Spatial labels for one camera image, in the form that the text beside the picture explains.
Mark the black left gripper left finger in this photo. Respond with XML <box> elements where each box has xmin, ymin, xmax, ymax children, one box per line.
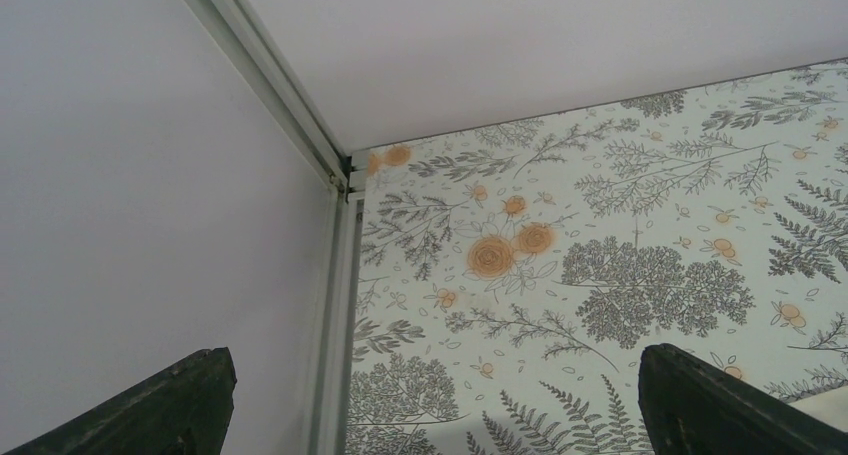
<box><xmin>9</xmin><ymin>347</ymin><xmax>236</xmax><ymax>454</ymax></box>

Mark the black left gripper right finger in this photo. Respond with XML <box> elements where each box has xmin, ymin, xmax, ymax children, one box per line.
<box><xmin>638</xmin><ymin>343</ymin><xmax>847</xmax><ymax>454</ymax></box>

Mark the floral patterned table mat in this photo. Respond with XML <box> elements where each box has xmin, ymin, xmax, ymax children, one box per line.
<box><xmin>343</xmin><ymin>59</ymin><xmax>847</xmax><ymax>454</ymax></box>

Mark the aluminium rail frame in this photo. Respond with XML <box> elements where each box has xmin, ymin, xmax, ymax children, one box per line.
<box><xmin>184</xmin><ymin>0</ymin><xmax>359</xmax><ymax>454</ymax></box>

